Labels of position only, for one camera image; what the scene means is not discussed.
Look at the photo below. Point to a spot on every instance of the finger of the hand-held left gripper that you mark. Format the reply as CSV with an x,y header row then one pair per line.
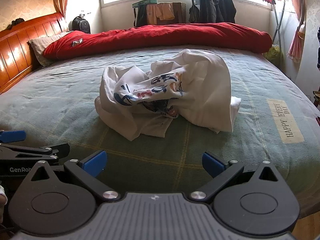
x,y
37,151
12,135

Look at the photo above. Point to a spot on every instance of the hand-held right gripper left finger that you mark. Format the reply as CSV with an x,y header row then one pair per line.
x,y
96,163

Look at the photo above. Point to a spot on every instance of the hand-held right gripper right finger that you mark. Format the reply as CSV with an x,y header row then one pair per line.
x,y
212,165

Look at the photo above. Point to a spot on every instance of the white printed t-shirt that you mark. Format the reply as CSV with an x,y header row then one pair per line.
x,y
207,92

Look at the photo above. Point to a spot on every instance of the metal clothes rack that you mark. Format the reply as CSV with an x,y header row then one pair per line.
x,y
277,22

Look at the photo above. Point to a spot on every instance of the orange clothes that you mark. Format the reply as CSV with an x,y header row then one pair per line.
x,y
162,11

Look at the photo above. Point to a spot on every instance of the wooden headboard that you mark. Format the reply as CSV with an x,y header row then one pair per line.
x,y
22,45

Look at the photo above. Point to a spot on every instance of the beige pillow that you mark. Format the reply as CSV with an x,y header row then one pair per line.
x,y
40,46

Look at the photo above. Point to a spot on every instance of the small silver wrapper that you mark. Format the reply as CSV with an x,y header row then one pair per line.
x,y
77,42

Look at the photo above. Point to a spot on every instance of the dark cloth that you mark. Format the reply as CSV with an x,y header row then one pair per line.
x,y
17,22

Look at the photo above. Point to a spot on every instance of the yellow-green plastic bag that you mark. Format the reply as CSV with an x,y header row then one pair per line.
x,y
273,55

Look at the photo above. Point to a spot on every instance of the black backpack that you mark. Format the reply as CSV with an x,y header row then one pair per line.
x,y
81,25

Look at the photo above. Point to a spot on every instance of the red quilt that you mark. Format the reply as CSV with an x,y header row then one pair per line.
x,y
162,38

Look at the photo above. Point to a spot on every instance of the olive hanging bag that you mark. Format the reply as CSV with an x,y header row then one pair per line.
x,y
193,13

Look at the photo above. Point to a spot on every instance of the black jacket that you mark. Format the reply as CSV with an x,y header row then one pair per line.
x,y
226,7

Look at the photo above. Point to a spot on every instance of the pink curtain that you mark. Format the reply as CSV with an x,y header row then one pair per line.
x,y
298,30

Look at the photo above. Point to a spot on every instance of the green flat box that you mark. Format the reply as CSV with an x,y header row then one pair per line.
x,y
145,3

